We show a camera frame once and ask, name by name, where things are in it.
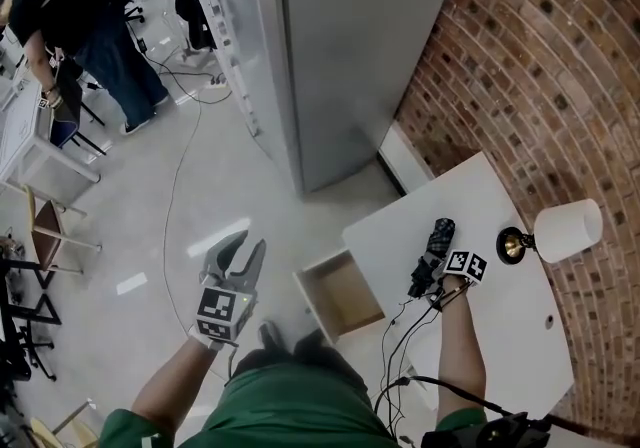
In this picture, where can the tall grey cabinet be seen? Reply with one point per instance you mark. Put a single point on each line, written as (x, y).
(345, 46)

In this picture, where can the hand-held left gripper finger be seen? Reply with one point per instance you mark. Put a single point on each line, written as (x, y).
(215, 258)
(254, 268)

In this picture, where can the white drawer with wooden bottom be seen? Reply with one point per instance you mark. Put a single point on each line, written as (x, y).
(345, 293)

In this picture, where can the black hanging bag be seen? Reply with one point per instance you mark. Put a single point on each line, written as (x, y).
(192, 11)

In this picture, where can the white shade table lamp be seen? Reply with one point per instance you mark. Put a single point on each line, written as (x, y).
(567, 231)

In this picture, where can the person's right forearm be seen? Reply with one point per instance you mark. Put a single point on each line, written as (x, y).
(462, 356)

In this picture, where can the light wooden chair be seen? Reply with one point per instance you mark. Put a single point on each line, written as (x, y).
(70, 428)

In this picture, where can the brown seat wooden chair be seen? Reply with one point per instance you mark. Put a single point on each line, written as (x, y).
(47, 236)

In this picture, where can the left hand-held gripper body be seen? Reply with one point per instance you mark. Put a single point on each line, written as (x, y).
(217, 308)

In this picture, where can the dark umbrella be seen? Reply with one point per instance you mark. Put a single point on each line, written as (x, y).
(440, 236)

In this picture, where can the black waist pack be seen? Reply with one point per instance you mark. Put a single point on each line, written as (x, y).
(490, 433)

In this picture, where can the person's green shirt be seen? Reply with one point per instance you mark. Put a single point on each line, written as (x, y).
(290, 411)

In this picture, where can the person's left hand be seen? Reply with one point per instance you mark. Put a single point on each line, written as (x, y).
(209, 340)

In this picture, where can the white desk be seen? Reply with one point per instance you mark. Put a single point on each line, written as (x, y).
(495, 326)

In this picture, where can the person's black left shoe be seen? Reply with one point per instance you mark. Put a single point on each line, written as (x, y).
(270, 336)

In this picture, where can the dark chair with black legs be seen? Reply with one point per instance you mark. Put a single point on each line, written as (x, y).
(67, 106)

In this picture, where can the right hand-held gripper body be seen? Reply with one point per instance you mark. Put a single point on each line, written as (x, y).
(465, 266)

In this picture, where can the person's black trousers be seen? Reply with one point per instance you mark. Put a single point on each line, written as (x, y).
(320, 351)

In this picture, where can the person's left forearm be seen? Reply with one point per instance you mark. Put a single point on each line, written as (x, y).
(170, 386)

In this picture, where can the white table with black frame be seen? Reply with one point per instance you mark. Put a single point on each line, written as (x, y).
(20, 306)

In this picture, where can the white shelf rack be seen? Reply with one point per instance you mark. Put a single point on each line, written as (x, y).
(225, 36)

